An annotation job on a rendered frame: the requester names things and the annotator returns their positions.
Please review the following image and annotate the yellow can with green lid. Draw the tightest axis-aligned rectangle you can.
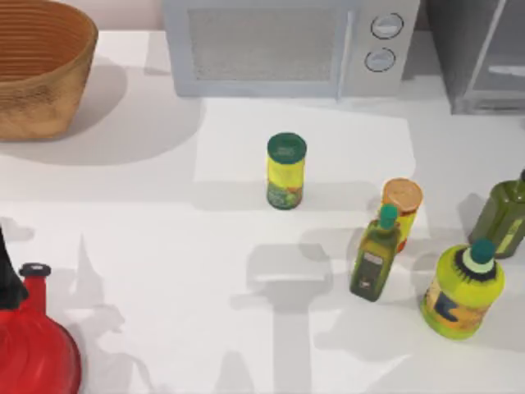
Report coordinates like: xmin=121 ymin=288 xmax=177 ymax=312
xmin=265 ymin=131 xmax=308 ymax=211

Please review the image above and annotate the slim olive green bottle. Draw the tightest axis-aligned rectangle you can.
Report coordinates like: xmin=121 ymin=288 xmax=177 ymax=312
xmin=349 ymin=204 xmax=403 ymax=304

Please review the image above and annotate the yellow can with orange lid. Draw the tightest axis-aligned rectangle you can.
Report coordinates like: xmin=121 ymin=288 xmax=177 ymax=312
xmin=381 ymin=177 xmax=424 ymax=252

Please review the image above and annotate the pale microwave oven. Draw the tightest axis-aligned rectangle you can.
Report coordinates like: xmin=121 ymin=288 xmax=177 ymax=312
xmin=160 ymin=0 xmax=422 ymax=103

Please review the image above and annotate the round microwave knob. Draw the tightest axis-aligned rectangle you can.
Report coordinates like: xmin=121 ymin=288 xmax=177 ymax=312
xmin=363 ymin=46 xmax=397 ymax=74
xmin=370 ymin=12 xmax=405 ymax=40

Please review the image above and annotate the wide yellow-green bottle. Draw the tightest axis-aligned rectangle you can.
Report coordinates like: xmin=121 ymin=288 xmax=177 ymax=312
xmin=419 ymin=238 xmax=506 ymax=341

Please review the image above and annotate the dark green bottle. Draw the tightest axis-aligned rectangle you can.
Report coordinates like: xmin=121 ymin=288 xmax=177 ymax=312
xmin=467 ymin=168 xmax=525 ymax=260

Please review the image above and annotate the brown woven basket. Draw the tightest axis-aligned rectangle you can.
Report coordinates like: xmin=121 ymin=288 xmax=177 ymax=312
xmin=0 ymin=0 xmax=100 ymax=143

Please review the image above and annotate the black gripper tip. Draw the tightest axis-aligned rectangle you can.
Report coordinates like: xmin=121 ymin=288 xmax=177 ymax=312
xmin=0 ymin=224 xmax=30 ymax=309

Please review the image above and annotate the red kettle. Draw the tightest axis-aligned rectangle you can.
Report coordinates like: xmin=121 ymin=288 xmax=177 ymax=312
xmin=0 ymin=263 xmax=83 ymax=394

